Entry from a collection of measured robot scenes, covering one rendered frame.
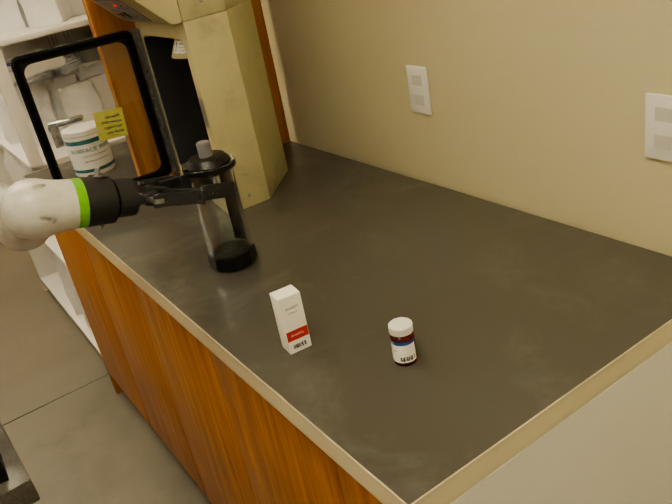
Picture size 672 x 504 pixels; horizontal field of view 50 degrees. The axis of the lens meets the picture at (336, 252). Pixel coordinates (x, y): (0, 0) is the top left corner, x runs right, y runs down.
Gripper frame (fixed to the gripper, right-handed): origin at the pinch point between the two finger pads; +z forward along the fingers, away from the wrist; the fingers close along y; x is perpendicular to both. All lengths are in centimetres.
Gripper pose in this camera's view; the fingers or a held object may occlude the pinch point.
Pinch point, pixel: (211, 185)
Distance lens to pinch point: 150.4
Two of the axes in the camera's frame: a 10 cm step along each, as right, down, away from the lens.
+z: 8.2, -1.7, 5.4
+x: -0.2, 9.5, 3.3
